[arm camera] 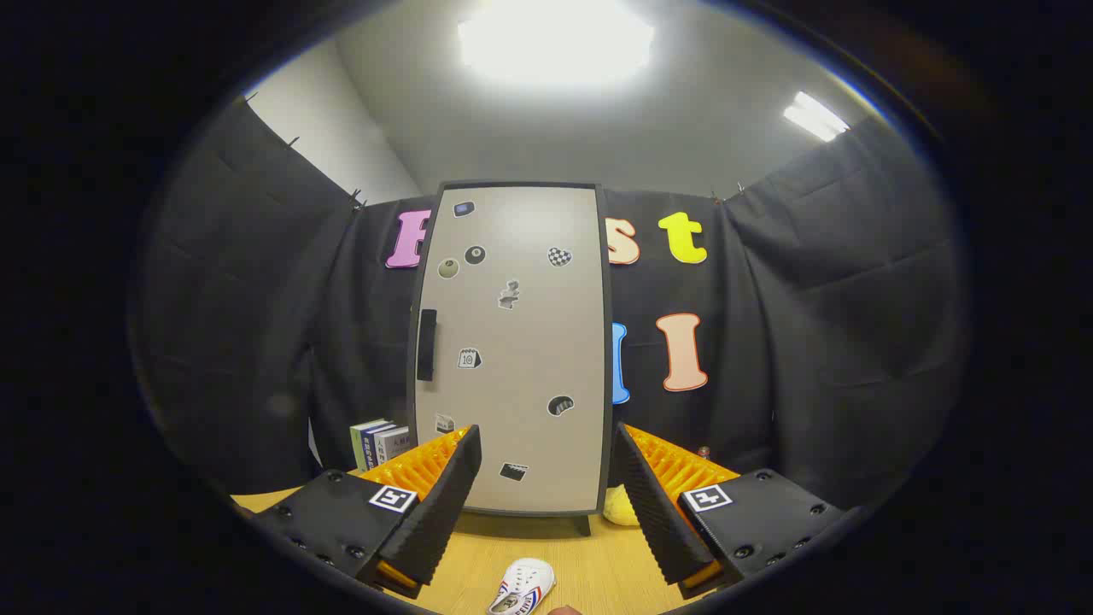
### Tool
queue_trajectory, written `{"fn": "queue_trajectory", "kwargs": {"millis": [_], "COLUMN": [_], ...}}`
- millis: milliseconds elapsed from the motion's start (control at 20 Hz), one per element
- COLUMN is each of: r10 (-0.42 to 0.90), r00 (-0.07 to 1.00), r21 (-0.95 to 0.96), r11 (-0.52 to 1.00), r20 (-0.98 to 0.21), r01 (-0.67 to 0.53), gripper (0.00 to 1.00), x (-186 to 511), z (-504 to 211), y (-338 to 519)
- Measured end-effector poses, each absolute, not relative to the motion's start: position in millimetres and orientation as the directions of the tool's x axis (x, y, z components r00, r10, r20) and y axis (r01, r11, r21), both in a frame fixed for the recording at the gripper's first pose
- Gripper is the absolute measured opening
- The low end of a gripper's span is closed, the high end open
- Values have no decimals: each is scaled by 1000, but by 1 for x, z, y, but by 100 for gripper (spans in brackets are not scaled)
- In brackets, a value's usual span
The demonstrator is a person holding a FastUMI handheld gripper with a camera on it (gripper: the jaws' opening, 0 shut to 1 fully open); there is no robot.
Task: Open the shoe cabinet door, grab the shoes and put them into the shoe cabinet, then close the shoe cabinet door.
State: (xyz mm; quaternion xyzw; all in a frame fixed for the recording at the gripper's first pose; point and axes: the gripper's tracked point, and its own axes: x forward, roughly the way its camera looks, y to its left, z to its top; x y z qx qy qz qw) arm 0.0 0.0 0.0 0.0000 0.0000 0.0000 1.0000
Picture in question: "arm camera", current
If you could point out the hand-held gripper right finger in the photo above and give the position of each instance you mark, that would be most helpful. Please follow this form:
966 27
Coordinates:
653 512

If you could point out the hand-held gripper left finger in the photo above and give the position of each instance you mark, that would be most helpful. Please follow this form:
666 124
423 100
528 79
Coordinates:
444 512

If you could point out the white canvas shoe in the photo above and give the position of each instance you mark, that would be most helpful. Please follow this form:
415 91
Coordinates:
523 582

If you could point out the beige shoe cabinet door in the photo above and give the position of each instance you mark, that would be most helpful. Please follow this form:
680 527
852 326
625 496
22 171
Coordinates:
529 359

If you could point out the dark grey shoe cabinet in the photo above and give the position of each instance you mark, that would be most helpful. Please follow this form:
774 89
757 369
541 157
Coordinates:
608 299

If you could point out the yellow soft toy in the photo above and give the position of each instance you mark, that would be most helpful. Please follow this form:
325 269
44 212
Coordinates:
619 508

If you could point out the green spine book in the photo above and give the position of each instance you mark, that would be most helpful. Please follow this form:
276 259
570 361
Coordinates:
357 444

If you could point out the black backdrop cloth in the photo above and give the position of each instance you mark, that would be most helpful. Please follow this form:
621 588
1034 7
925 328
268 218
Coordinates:
811 325

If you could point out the large ceiling light panel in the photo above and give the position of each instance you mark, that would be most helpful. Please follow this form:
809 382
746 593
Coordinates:
555 38

